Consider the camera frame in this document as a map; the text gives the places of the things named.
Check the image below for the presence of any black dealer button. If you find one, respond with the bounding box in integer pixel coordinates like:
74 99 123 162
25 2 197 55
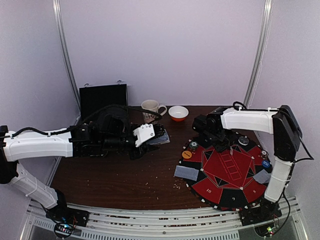
238 136 250 146

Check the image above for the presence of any stack of poker chips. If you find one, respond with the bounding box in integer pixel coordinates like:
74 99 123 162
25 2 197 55
189 141 199 152
261 150 269 159

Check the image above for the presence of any deck of playing cards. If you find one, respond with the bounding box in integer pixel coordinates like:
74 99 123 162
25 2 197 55
146 129 170 146

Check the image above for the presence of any orange big blind button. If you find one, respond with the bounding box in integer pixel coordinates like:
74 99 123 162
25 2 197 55
181 150 193 160

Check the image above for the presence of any blue small blind button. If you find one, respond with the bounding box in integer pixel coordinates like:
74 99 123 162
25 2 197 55
261 159 271 168

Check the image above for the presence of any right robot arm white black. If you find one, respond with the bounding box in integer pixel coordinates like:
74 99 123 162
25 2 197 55
183 102 305 221

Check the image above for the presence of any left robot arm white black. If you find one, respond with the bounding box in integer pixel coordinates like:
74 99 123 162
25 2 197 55
0 104 166 226

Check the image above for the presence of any black poker chip case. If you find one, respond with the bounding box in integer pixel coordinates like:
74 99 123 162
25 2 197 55
79 84 129 125

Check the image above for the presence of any red black poker mat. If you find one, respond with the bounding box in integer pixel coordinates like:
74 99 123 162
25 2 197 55
178 132 273 211

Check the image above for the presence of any orange white ceramic bowl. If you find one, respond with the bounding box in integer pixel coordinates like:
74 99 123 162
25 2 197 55
168 105 189 122

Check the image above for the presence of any white floral ceramic mug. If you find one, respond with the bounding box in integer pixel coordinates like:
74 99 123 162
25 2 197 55
141 99 168 124

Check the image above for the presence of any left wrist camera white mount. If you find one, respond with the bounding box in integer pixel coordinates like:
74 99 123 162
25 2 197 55
133 124 155 148

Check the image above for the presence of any aluminium front rail base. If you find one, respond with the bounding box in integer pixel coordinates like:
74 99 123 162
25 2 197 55
19 197 310 240

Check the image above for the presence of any left aluminium frame post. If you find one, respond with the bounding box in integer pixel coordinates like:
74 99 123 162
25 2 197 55
52 0 81 112

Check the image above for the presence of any aluminium frame post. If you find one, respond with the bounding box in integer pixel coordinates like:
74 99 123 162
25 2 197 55
243 0 274 107
52 0 81 112

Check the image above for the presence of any right aluminium frame post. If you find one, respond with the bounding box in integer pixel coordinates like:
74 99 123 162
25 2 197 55
243 0 274 107

